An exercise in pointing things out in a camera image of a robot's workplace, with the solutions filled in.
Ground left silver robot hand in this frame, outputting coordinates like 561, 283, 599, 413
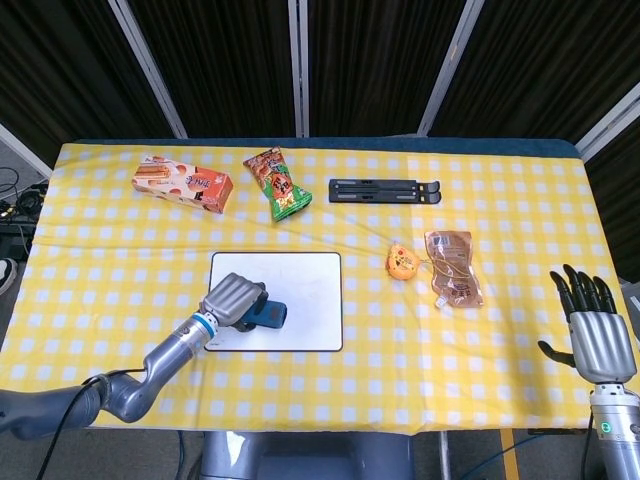
200, 272, 269, 334

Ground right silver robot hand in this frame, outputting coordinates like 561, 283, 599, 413
537, 264, 633, 385

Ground blue handheld object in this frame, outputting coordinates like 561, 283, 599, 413
244, 299, 290, 332

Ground grey robot base column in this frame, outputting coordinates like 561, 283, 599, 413
201, 429, 415, 480

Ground white rectangular tray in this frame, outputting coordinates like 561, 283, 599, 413
203, 251, 345, 353

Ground yellow white checkered tablecloth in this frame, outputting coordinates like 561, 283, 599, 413
0, 141, 640, 434

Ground green orange snack bag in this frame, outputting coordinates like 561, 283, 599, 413
242, 146, 313, 224

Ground orange biscuit box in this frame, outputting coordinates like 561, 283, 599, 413
131, 152, 235, 215

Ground brown spouted drink pouch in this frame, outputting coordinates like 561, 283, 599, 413
424, 229, 485, 311

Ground small orange round packet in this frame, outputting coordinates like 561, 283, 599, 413
384, 242, 475, 281

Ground black folding laptop stand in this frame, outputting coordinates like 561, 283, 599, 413
328, 178, 443, 205

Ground black white shoe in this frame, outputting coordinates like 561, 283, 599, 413
0, 257, 19, 296

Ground blue floor cable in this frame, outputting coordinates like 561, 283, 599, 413
482, 433, 591, 480

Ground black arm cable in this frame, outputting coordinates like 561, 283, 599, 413
29, 367, 151, 480

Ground white partition frame post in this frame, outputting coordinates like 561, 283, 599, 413
0, 121, 51, 180
107, 0, 189, 140
574, 89, 640, 162
286, 0, 311, 138
415, 0, 487, 137

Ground black cables on floor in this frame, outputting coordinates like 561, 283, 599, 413
0, 167, 50, 261

